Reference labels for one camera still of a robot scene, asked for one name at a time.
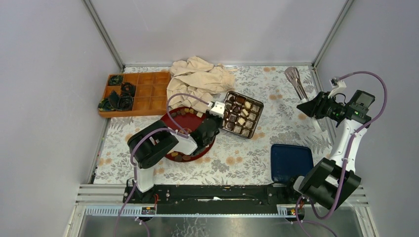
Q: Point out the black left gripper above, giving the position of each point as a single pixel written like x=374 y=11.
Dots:
x=220 y=120

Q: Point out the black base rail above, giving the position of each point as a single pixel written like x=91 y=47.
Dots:
x=214 y=199

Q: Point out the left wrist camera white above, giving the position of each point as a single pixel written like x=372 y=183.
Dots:
x=216 y=109

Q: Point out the dark rolled tie patterned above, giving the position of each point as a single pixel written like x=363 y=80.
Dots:
x=125 y=103

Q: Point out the navy chocolate box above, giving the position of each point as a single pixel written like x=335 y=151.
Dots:
x=242 y=114

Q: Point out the red round tray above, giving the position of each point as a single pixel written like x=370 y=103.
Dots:
x=190 y=122

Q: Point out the beige crumpled cloth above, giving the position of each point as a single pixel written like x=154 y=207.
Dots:
x=194 y=82

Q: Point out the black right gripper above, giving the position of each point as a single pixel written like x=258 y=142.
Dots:
x=311 y=108

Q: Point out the wooden compartment tray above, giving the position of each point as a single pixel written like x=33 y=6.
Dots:
x=149 y=91

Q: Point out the floral tablecloth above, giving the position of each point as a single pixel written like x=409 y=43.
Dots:
x=232 y=160

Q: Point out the navy box lid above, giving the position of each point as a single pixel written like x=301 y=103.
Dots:
x=288 y=161

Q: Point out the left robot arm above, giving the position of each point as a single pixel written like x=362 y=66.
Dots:
x=153 y=143

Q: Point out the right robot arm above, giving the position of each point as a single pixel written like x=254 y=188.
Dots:
x=331 y=181

